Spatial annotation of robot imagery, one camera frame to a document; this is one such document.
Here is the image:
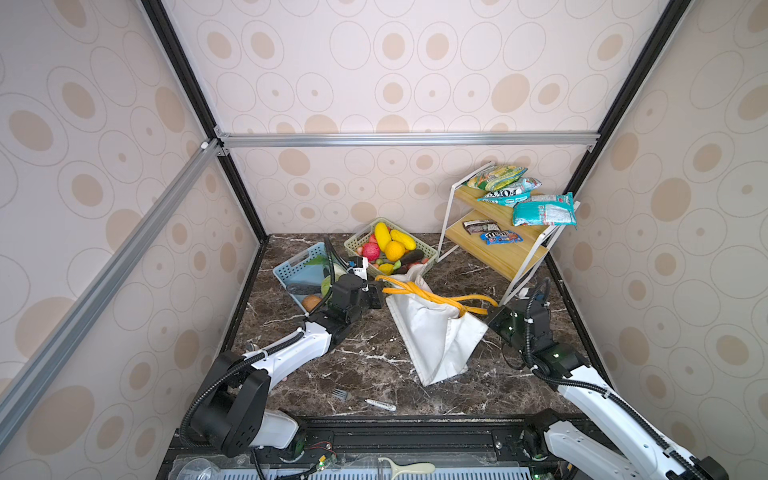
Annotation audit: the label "blue plastic vegetable basket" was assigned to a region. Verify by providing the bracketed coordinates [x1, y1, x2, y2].
[272, 241, 346, 317]

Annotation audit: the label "white grocery bag yellow handles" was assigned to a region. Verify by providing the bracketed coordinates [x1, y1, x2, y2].
[375, 274, 498, 386]

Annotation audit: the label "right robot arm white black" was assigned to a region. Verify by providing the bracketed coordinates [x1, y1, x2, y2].
[487, 279, 728, 479]

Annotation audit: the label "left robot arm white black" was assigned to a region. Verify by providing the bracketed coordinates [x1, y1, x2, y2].
[178, 238, 384, 458]

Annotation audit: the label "teal snack bag front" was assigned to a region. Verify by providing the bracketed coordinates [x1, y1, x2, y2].
[512, 193, 577, 226]

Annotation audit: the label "green yellow snack bag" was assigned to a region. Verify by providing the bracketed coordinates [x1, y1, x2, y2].
[466, 165, 528, 192]

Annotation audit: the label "brown potato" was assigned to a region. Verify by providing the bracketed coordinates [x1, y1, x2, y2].
[301, 295, 322, 312]

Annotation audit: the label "pink dragon fruit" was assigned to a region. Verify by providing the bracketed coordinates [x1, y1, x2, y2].
[361, 235, 381, 263]

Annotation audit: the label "green plastic fruit basket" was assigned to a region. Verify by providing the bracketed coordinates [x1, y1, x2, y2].
[344, 218, 438, 281]

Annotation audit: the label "wrinkled yellow orange fruit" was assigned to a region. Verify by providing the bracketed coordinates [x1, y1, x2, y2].
[384, 240, 407, 263]

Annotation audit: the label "yellow mango front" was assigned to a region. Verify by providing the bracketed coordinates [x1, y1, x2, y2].
[374, 222, 392, 251]

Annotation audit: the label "yellow mango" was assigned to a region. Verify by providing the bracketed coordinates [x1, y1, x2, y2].
[374, 222, 392, 251]
[390, 229, 417, 251]

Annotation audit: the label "dark eggplant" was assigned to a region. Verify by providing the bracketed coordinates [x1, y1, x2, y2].
[399, 249, 425, 266]

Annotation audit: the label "yellow mango back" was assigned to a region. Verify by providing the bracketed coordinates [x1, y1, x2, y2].
[390, 229, 417, 251]

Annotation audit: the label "metal fork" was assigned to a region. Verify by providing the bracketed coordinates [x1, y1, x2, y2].
[332, 389, 350, 402]

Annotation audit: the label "dark chocolate bar packet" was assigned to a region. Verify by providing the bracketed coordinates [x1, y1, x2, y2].
[462, 219, 501, 235]

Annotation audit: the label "cream plastic spatula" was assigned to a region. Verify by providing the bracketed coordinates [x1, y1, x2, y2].
[376, 457, 436, 480]

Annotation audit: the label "silver aluminium side bar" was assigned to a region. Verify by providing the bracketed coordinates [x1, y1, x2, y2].
[1, 138, 223, 449]

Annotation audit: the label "wooden shelf white frame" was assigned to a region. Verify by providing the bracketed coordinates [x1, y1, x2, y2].
[435, 162, 566, 302]

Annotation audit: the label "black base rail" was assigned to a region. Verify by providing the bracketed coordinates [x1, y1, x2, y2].
[157, 416, 673, 480]

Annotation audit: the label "silver aluminium frame bar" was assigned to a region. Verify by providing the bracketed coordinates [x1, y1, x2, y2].
[220, 131, 600, 149]

